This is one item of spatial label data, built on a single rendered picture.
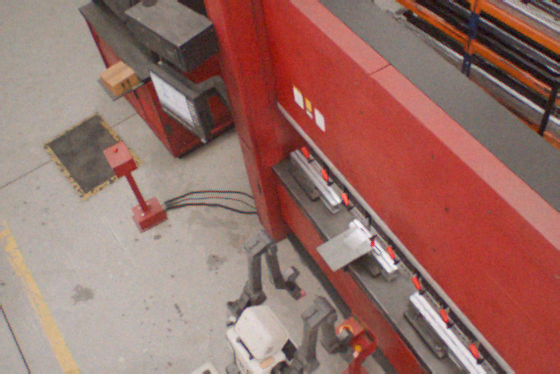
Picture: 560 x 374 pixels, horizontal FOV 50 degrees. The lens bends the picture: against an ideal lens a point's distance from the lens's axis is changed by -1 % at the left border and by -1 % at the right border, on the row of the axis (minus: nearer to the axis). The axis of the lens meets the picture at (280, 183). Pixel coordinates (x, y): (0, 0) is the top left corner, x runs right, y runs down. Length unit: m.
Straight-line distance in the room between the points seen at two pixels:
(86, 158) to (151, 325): 1.83
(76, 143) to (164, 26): 2.65
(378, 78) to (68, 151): 3.92
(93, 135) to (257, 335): 3.47
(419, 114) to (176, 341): 2.75
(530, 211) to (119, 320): 3.29
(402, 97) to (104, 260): 3.21
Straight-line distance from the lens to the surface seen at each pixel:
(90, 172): 5.49
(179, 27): 3.32
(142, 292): 4.63
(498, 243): 2.18
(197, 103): 3.42
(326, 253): 3.34
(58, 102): 6.32
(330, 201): 3.58
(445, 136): 2.12
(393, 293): 3.36
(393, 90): 2.26
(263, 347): 2.75
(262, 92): 3.46
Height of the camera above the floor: 3.86
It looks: 51 degrees down
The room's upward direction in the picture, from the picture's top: 10 degrees counter-clockwise
